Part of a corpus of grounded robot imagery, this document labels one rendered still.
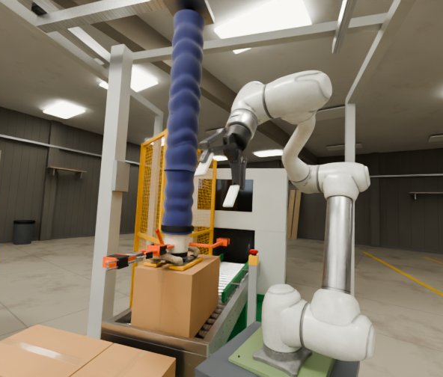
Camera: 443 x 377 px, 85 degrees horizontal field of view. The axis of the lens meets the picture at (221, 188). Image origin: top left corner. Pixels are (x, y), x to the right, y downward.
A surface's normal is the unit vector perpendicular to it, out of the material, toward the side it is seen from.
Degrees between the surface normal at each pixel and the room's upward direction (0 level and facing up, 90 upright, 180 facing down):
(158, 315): 90
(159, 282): 90
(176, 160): 101
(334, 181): 76
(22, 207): 90
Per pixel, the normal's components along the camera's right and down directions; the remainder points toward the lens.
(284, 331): -0.55, -0.02
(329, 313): -0.56, -0.47
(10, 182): 0.82, 0.00
